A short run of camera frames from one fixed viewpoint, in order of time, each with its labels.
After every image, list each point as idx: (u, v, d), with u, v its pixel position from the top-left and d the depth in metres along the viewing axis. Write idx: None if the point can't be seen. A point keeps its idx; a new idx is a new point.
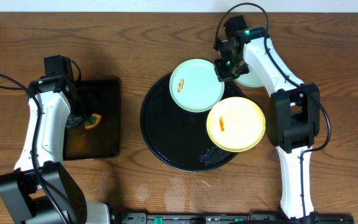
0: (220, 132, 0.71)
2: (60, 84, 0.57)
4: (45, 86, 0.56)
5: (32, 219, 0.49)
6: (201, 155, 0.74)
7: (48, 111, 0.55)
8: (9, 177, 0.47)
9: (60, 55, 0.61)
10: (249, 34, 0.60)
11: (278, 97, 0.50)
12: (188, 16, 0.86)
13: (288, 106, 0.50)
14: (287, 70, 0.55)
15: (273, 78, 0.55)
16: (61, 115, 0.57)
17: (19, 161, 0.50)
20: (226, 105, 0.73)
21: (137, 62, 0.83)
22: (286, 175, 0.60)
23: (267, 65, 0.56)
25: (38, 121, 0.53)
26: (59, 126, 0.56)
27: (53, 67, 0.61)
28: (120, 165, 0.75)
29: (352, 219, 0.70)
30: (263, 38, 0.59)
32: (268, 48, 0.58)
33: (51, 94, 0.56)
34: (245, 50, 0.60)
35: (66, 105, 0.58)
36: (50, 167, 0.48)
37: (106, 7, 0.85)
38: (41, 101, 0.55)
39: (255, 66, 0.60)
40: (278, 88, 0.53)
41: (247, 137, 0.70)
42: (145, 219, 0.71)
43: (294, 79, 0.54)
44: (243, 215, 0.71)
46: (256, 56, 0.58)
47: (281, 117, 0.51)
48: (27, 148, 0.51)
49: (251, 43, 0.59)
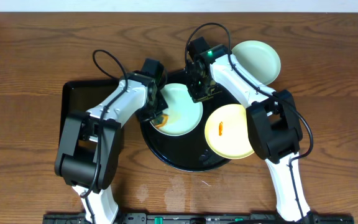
0: (218, 137, 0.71)
2: (148, 83, 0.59)
4: (138, 78, 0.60)
5: (69, 161, 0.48)
6: (200, 156, 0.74)
7: (131, 93, 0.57)
8: (77, 114, 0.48)
9: (157, 61, 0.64)
10: (212, 54, 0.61)
11: (252, 109, 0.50)
12: (188, 16, 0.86)
13: (265, 116, 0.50)
14: (256, 81, 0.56)
15: (243, 93, 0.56)
16: (135, 104, 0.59)
17: (91, 109, 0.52)
20: (227, 111, 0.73)
21: (137, 61, 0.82)
22: (278, 183, 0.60)
23: (236, 81, 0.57)
25: (120, 94, 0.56)
26: (130, 111, 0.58)
27: (146, 66, 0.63)
28: (119, 165, 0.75)
29: (352, 219, 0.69)
30: (227, 55, 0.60)
32: (234, 63, 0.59)
33: (139, 84, 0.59)
34: (211, 70, 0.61)
35: (142, 100, 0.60)
36: (112, 124, 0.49)
37: (106, 6, 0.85)
38: (129, 83, 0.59)
39: (225, 85, 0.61)
40: (251, 99, 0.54)
41: (242, 146, 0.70)
42: (145, 219, 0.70)
43: (265, 89, 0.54)
44: (243, 215, 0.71)
46: (224, 74, 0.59)
47: (261, 129, 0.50)
48: (103, 104, 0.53)
49: (216, 63, 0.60)
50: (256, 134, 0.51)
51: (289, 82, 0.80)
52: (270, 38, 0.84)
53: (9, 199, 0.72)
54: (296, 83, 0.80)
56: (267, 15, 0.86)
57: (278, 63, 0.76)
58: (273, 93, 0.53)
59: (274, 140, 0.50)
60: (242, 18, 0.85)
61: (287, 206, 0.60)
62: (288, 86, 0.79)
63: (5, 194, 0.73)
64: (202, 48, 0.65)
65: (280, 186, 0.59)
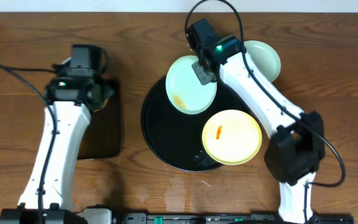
0: (215, 140, 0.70)
2: (81, 97, 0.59)
4: (63, 95, 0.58)
5: None
6: (193, 157, 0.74)
7: (63, 134, 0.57)
8: (11, 214, 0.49)
9: (87, 49, 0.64)
10: (222, 50, 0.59)
11: (279, 139, 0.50)
12: (188, 16, 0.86)
13: (291, 144, 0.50)
14: (278, 95, 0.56)
15: (265, 110, 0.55)
16: (77, 134, 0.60)
17: (26, 191, 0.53)
20: (228, 114, 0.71)
21: (137, 61, 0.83)
22: (288, 197, 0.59)
23: (256, 94, 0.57)
25: (51, 142, 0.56)
26: (71, 147, 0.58)
27: (79, 60, 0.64)
28: (120, 165, 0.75)
29: (352, 219, 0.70)
30: (241, 53, 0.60)
32: (251, 70, 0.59)
33: (70, 101, 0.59)
34: (221, 70, 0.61)
35: (86, 118, 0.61)
36: (55, 213, 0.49)
37: (106, 7, 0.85)
38: (56, 115, 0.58)
39: (241, 92, 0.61)
40: (275, 124, 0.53)
41: (242, 148, 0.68)
42: (145, 219, 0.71)
43: (291, 108, 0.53)
44: (243, 215, 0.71)
46: (240, 82, 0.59)
47: (287, 157, 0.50)
48: (35, 179, 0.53)
49: (227, 64, 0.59)
50: (280, 160, 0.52)
51: (288, 83, 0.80)
52: (270, 38, 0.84)
53: (10, 200, 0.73)
54: (296, 83, 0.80)
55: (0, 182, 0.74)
56: (267, 14, 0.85)
57: (278, 61, 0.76)
58: (300, 113, 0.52)
59: (298, 166, 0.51)
60: (241, 18, 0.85)
61: (295, 218, 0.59)
62: (288, 87, 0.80)
63: (5, 195, 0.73)
64: (206, 37, 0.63)
65: (291, 201, 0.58)
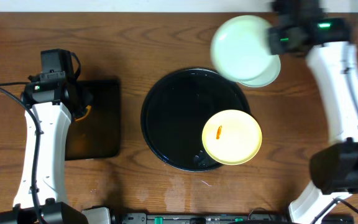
0: (215, 142, 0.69)
2: (59, 96, 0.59)
4: (41, 98, 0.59)
5: None
6: (192, 157, 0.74)
7: (47, 132, 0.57)
8: (7, 215, 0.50)
9: (57, 51, 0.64)
10: (327, 28, 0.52)
11: (344, 150, 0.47)
12: (188, 16, 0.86)
13: (352, 161, 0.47)
14: None
15: (343, 115, 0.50)
16: (61, 131, 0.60)
17: (18, 192, 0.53)
20: (228, 114, 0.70)
21: (137, 61, 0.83)
22: (311, 198, 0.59)
23: (343, 93, 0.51)
25: (36, 142, 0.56)
26: (58, 145, 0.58)
27: (50, 65, 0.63)
28: (120, 165, 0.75)
29: (352, 219, 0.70)
30: (345, 44, 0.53)
32: (350, 67, 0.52)
33: (48, 102, 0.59)
34: (316, 53, 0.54)
35: (66, 116, 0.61)
36: (51, 207, 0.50)
37: (106, 7, 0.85)
38: (38, 116, 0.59)
39: (322, 81, 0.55)
40: (346, 134, 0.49)
41: (243, 148, 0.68)
42: (145, 219, 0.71)
43: None
44: (243, 215, 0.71)
46: (332, 76, 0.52)
47: (338, 169, 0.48)
48: (27, 180, 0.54)
49: (324, 48, 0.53)
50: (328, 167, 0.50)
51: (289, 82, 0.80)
52: None
53: (10, 199, 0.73)
54: (296, 84, 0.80)
55: (0, 182, 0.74)
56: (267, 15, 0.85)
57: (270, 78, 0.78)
58: None
59: (339, 181, 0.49)
60: None
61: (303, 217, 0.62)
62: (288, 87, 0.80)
63: (5, 194, 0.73)
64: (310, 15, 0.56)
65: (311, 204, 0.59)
